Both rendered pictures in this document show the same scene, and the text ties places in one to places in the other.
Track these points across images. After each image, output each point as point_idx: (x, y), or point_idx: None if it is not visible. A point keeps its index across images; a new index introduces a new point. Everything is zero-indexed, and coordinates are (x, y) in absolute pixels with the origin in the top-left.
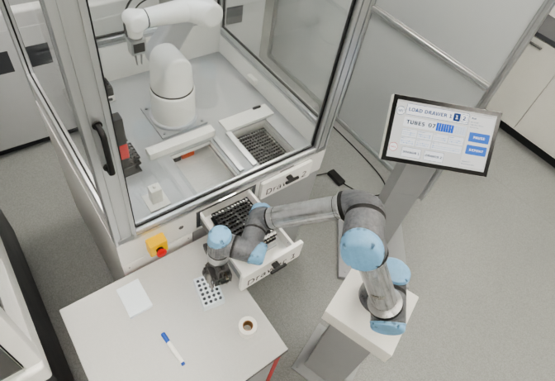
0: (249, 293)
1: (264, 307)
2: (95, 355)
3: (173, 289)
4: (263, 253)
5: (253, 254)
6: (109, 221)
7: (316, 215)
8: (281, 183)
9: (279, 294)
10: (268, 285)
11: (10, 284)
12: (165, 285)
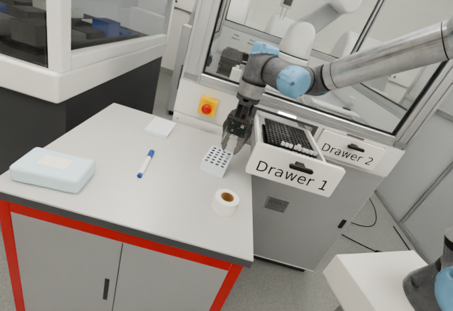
0: (247, 276)
1: (251, 299)
2: (96, 126)
3: (191, 144)
4: (301, 71)
5: (290, 69)
6: (190, 35)
7: (406, 40)
8: (341, 150)
9: (272, 301)
10: (267, 285)
11: (104, 48)
12: (189, 139)
